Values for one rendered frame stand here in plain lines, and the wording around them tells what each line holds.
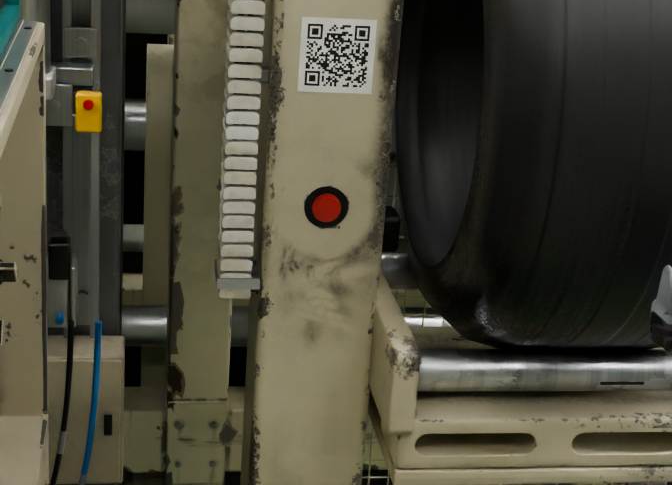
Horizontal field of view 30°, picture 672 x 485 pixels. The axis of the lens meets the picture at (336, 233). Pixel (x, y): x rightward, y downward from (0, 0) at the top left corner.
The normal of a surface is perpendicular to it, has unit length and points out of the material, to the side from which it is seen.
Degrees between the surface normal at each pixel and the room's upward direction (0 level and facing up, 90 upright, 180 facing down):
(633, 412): 0
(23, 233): 90
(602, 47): 71
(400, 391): 90
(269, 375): 90
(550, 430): 90
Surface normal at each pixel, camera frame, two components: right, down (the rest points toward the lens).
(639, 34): 0.15, -0.04
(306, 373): 0.14, 0.35
